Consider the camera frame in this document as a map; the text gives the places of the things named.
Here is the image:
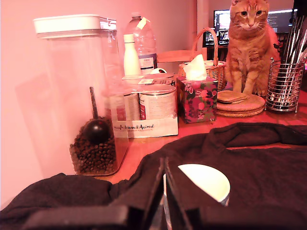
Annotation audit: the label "white cardboard can tray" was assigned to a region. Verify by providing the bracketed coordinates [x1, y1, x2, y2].
[112, 116, 179, 139]

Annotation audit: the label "round cork trivets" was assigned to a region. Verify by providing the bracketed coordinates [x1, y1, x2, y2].
[215, 92, 266, 118]

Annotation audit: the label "floral tissue box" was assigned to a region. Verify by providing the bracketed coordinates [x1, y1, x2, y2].
[176, 76, 219, 124]

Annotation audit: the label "clear container with white lid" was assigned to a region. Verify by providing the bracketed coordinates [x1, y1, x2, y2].
[33, 14, 130, 177]

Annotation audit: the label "white labelled tin can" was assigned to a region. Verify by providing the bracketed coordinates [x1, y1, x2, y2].
[139, 85, 177, 120]
[123, 92, 141, 121]
[121, 73, 176, 87]

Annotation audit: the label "dark knitted cloth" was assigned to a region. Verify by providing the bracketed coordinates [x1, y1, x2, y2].
[0, 122, 307, 230]

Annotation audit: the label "square cork coasters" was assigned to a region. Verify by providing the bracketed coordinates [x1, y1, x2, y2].
[217, 90, 250, 104]

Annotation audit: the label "slim white bottle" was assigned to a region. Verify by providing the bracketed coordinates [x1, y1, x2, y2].
[123, 34, 142, 77]

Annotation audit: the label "wicker basket with handle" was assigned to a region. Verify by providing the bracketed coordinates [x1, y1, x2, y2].
[177, 27, 227, 92]

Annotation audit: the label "steel utensil handle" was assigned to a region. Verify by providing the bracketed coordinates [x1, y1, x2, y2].
[289, 16, 305, 64]
[280, 15, 298, 64]
[296, 28, 307, 64]

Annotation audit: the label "computer monitor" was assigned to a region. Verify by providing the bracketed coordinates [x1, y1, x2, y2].
[203, 9, 231, 47]
[266, 8, 298, 34]

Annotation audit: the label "large clear water bottle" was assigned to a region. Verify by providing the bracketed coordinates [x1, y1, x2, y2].
[124, 13, 158, 75]

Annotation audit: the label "white coffee cup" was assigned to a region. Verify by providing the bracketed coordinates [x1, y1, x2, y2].
[163, 163, 231, 207]

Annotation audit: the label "white paper tissue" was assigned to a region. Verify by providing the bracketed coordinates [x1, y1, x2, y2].
[183, 54, 208, 81]

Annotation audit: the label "orange tabby cat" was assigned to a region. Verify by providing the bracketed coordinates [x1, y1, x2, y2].
[224, 0, 282, 97]

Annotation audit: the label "brown pet kibble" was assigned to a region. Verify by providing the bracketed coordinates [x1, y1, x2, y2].
[69, 116, 116, 175]

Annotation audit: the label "black round scoop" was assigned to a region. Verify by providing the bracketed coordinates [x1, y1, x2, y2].
[83, 86, 112, 145]

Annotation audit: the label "chrome wire utensil holder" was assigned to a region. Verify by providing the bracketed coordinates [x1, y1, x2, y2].
[264, 57, 306, 114]

